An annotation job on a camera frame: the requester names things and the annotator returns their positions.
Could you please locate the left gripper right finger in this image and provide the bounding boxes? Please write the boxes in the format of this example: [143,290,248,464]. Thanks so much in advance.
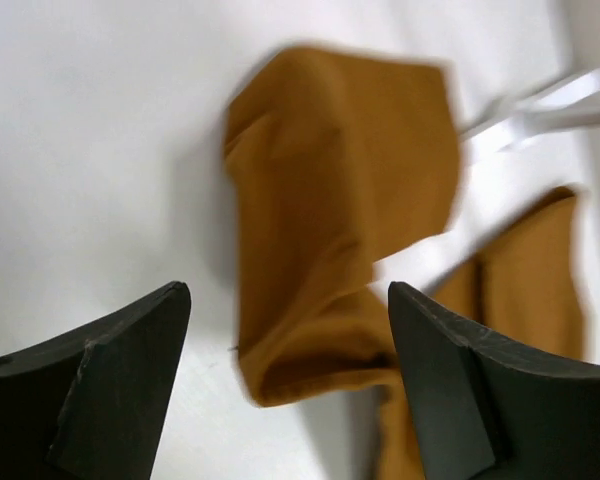
[388,282,600,480]

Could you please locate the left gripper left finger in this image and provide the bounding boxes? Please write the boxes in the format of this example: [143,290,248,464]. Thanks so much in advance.
[0,282,191,479]

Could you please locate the brown trousers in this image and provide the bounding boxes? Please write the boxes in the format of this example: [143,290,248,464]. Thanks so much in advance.
[223,44,596,480]

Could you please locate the white metal clothes rack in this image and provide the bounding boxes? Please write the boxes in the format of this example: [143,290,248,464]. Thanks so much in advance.
[461,68,600,157]

